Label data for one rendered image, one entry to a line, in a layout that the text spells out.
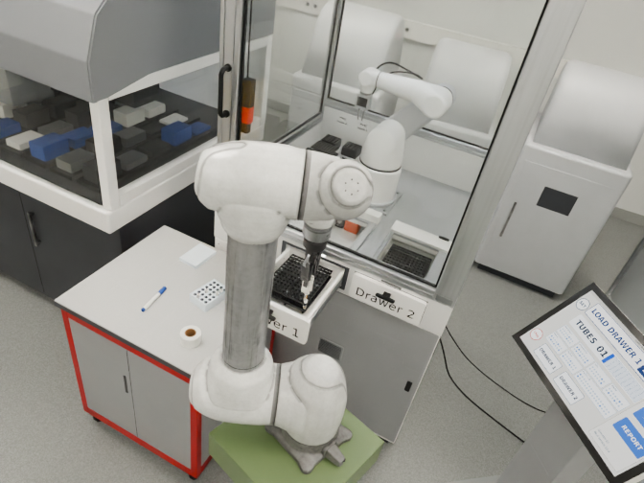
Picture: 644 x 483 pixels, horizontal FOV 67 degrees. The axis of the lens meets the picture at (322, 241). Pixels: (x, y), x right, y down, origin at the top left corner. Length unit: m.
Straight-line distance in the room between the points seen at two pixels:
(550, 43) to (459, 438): 1.89
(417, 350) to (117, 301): 1.14
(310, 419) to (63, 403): 1.59
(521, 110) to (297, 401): 0.96
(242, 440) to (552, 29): 1.31
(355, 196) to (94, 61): 1.23
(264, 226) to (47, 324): 2.22
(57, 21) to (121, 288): 0.93
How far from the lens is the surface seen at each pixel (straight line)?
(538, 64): 1.44
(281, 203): 0.86
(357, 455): 1.46
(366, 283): 1.85
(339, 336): 2.11
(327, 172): 0.84
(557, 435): 1.89
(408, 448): 2.56
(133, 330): 1.83
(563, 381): 1.69
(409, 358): 2.04
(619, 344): 1.69
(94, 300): 1.96
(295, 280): 1.81
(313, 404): 1.24
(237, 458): 1.41
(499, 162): 1.53
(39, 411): 2.65
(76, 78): 1.92
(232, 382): 1.20
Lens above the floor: 2.09
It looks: 36 degrees down
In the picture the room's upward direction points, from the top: 11 degrees clockwise
